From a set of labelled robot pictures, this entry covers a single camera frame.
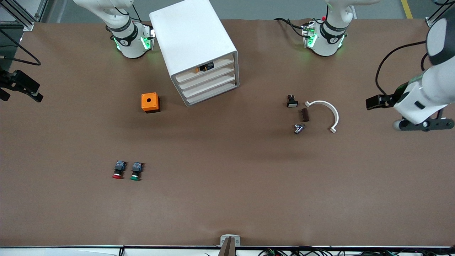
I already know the brown pole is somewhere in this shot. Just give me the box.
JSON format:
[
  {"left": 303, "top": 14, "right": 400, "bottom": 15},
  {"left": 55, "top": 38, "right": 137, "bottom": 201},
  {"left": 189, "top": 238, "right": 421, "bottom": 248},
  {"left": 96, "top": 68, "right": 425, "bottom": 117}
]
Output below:
[{"left": 218, "top": 238, "right": 237, "bottom": 256}]

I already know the white curved plastic bracket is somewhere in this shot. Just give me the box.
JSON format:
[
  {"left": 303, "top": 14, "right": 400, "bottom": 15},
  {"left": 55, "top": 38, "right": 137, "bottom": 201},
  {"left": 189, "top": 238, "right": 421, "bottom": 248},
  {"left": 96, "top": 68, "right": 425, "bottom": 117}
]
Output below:
[{"left": 305, "top": 100, "right": 339, "bottom": 134}]

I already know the black base cable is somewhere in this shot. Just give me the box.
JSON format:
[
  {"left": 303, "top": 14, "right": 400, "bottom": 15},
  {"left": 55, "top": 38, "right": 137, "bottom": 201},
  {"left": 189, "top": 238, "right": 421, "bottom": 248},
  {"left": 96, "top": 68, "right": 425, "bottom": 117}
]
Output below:
[{"left": 274, "top": 18, "right": 307, "bottom": 38}]

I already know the grey metal bracket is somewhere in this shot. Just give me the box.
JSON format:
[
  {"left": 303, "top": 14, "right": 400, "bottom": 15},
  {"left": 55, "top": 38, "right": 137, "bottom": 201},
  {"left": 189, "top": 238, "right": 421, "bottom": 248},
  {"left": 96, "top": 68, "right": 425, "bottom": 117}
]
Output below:
[{"left": 220, "top": 235, "right": 241, "bottom": 247}]

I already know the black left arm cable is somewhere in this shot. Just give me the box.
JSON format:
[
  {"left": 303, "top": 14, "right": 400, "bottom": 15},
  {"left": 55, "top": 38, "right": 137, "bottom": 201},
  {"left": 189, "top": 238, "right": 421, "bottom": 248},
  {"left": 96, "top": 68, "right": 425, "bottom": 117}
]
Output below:
[{"left": 375, "top": 41, "right": 427, "bottom": 97}]

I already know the white table edge rail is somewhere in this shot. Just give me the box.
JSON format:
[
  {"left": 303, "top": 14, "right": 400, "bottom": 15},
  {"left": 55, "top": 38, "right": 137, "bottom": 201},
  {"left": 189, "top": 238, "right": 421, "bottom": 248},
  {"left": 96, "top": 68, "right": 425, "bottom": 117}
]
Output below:
[{"left": 0, "top": 245, "right": 455, "bottom": 256}]

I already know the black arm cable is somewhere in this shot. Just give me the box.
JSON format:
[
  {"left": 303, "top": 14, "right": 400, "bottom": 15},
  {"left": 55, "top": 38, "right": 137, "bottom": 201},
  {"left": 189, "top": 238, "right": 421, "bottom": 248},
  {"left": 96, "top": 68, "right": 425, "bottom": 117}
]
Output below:
[
  {"left": 0, "top": 28, "right": 42, "bottom": 66},
  {"left": 375, "top": 41, "right": 427, "bottom": 97}
]

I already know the white plastic drawer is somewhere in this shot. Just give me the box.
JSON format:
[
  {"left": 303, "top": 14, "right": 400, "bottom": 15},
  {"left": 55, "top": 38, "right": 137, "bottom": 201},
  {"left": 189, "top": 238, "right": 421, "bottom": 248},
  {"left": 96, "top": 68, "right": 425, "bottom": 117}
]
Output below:
[
  {"left": 183, "top": 82, "right": 238, "bottom": 106},
  {"left": 181, "top": 75, "right": 237, "bottom": 98},
  {"left": 178, "top": 67, "right": 236, "bottom": 90},
  {"left": 175, "top": 58, "right": 235, "bottom": 83}
]

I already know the red push button switch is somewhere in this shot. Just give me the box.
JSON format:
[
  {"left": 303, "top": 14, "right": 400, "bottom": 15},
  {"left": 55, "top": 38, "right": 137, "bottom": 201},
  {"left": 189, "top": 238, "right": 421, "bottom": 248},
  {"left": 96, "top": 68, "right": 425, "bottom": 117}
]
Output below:
[{"left": 112, "top": 161, "right": 127, "bottom": 179}]

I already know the aluminium frame profile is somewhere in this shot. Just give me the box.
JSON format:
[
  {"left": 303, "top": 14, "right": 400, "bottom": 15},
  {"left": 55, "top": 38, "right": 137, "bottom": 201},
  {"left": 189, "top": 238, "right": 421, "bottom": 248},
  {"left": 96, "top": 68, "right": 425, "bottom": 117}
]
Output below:
[
  {"left": 425, "top": 0, "right": 455, "bottom": 27},
  {"left": 0, "top": 0, "right": 48, "bottom": 32}
]

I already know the white drawer cabinet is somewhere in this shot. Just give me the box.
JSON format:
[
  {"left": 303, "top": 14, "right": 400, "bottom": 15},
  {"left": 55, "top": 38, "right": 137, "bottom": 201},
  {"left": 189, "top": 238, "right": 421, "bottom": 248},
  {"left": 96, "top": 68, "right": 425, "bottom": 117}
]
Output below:
[{"left": 149, "top": 0, "right": 240, "bottom": 107}]

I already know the orange button enclosure box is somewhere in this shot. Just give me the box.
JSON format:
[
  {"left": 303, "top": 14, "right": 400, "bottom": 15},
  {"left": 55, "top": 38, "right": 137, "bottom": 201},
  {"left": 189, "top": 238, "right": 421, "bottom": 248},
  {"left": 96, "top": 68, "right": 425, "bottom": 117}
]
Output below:
[{"left": 141, "top": 92, "right": 160, "bottom": 113}]

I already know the tangled cable bundle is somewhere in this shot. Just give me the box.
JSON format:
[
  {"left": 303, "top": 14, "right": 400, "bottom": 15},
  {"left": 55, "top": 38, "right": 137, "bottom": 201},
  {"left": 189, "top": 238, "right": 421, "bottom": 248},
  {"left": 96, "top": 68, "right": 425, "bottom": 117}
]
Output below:
[{"left": 258, "top": 248, "right": 455, "bottom": 256}]

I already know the green push button switch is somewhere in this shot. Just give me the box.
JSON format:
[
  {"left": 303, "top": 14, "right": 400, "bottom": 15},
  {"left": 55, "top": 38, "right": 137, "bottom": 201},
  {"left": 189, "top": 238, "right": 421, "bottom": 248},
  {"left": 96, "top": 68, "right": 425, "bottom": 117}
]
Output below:
[{"left": 129, "top": 162, "right": 144, "bottom": 181}]

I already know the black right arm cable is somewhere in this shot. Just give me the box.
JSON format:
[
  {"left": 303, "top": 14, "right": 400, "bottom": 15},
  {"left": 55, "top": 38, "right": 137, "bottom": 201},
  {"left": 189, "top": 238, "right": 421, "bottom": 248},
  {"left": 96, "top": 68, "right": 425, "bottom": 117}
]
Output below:
[{"left": 0, "top": 28, "right": 42, "bottom": 66}]

